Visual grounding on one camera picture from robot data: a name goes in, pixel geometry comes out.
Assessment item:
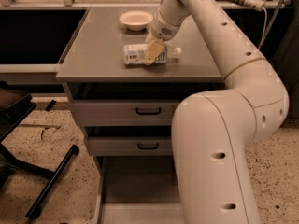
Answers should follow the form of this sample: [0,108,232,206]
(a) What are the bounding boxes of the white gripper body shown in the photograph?
[145,10,181,43]

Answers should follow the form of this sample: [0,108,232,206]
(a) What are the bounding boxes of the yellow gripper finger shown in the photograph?
[143,40,164,65]

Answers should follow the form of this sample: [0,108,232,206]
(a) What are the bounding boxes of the blue label plastic bottle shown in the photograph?
[123,44,182,65]

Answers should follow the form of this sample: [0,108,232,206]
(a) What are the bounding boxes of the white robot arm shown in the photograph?
[145,0,289,224]

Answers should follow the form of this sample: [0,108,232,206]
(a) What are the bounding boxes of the grey drawer cabinet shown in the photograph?
[56,6,223,224]

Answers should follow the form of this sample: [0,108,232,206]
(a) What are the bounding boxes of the grey top drawer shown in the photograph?
[67,83,181,127]

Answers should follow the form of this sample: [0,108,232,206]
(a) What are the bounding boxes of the grey middle drawer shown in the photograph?
[84,126,172,156]

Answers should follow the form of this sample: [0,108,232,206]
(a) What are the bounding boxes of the grey open bottom drawer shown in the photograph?
[93,156,184,224]

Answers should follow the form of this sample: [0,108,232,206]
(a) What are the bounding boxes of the white ceramic bowl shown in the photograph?
[120,10,153,32]

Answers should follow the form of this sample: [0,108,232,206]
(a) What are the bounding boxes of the dark cabinet at right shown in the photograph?
[274,0,299,119]

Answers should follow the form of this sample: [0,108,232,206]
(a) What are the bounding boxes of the black office chair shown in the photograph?
[0,81,80,220]

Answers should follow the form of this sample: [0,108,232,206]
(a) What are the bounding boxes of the white cable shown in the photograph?
[257,7,269,50]

